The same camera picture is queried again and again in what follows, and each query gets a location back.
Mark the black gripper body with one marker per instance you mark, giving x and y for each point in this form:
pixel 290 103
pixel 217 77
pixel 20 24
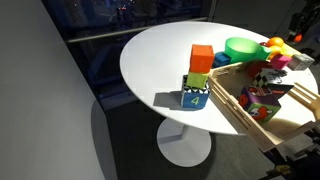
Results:
pixel 301 19

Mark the orange red ball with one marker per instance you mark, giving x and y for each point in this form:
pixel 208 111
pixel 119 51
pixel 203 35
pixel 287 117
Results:
pixel 298 37

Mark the green translucent plastic bowl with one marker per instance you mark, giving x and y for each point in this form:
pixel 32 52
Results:
pixel 242 50

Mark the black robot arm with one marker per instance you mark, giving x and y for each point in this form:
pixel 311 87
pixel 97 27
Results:
pixel 314 7

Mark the yellow toy fruit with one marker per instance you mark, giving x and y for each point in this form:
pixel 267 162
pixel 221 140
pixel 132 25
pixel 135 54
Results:
pixel 288 50

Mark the orange toy fruit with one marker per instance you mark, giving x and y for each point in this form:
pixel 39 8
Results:
pixel 275 42

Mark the gray printed block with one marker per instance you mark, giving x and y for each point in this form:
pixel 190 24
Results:
pixel 300 62

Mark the pink block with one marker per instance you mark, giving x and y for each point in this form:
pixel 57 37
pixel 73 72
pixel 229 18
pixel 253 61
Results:
pixel 280 61

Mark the small dark blue block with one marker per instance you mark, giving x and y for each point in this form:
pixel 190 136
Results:
pixel 221 60

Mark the orange block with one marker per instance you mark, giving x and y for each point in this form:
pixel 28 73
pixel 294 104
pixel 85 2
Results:
pixel 201 59

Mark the lime green block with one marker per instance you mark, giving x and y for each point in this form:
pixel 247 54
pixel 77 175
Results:
pixel 197 80

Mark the blue number four block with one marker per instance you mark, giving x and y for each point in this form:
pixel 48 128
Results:
pixel 195 98

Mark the dark red small toy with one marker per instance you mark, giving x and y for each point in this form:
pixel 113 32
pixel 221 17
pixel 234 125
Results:
pixel 262 43

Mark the black white patterned cube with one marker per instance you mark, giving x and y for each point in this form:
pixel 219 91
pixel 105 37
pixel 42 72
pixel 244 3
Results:
pixel 275 80

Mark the purple green fabric cube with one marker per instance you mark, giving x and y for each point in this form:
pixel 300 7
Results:
pixel 260 105

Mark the wooden slatted tray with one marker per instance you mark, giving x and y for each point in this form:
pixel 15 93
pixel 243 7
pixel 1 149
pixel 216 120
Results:
pixel 230 103

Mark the white table pedestal base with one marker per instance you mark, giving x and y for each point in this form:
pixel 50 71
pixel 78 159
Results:
pixel 184 143

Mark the silver window rail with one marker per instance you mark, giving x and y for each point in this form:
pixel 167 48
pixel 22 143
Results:
pixel 133 29

